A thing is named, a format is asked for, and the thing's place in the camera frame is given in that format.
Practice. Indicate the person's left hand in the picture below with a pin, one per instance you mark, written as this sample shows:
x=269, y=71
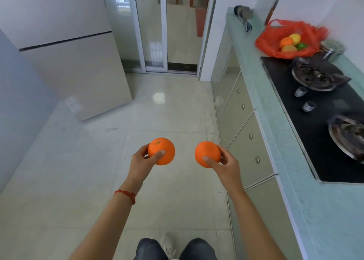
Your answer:
x=140, y=164

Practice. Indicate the person's right forearm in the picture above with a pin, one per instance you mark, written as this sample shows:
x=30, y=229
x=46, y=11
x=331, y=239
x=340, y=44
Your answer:
x=254, y=225

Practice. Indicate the sliding glass door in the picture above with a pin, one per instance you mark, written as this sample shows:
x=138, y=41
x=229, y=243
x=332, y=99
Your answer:
x=159, y=26

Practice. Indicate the red plastic bag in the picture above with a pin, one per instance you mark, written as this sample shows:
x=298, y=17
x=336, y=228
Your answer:
x=284, y=45

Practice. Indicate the person's right thumb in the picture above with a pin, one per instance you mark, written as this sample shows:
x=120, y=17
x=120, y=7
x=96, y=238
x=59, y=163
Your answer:
x=210, y=162

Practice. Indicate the metal ladle utensils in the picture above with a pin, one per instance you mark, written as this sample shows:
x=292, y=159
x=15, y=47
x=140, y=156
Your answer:
x=244, y=15

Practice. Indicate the orange with green stem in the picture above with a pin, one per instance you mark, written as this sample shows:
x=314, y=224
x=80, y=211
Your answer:
x=162, y=151

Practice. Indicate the silver stove knob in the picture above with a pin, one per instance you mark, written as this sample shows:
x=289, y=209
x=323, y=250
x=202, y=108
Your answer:
x=308, y=106
x=300, y=92

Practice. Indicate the person's left forearm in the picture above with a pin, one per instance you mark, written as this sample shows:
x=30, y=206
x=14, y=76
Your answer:
x=105, y=225

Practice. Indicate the beige kitchen cabinet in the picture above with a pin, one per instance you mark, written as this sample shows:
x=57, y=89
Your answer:
x=244, y=131

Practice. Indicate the orange fruit in bag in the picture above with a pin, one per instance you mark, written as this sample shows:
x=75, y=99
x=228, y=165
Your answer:
x=286, y=42

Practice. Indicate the red door mat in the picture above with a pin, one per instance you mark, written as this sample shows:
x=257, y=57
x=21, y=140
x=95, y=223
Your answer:
x=200, y=22

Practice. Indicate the person's right hand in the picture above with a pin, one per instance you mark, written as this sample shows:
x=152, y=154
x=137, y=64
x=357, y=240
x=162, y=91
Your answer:
x=227, y=170

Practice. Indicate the white refrigerator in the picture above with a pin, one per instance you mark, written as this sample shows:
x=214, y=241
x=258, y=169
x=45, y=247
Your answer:
x=65, y=46

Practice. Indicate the stainless steel pot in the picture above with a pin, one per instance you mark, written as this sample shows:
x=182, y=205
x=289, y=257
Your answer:
x=331, y=50

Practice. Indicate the green fruit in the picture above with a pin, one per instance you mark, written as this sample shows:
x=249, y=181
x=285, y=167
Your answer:
x=302, y=46

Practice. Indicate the yellow-brown fruit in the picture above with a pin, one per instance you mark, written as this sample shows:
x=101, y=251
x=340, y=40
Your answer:
x=288, y=49

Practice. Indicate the person's dark jeans legs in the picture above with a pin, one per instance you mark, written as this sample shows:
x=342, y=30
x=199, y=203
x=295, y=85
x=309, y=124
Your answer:
x=173, y=250

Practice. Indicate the gas burner with grate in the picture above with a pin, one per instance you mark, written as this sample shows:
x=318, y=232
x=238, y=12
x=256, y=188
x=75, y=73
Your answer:
x=317, y=74
x=348, y=136

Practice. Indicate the yellow lemon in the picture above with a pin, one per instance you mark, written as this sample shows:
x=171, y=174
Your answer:
x=295, y=38

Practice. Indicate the plain orange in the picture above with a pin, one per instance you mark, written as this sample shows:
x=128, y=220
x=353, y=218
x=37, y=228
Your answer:
x=207, y=152

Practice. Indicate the person's left thumb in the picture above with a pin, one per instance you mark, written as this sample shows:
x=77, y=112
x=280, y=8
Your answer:
x=157, y=157

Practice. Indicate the white sneaker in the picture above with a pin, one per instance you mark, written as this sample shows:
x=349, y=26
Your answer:
x=168, y=245

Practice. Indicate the green stone countertop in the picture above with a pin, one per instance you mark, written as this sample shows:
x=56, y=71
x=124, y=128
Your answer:
x=284, y=143

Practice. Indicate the black gas cooktop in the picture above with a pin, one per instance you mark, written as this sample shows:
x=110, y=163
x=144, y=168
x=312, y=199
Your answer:
x=312, y=120

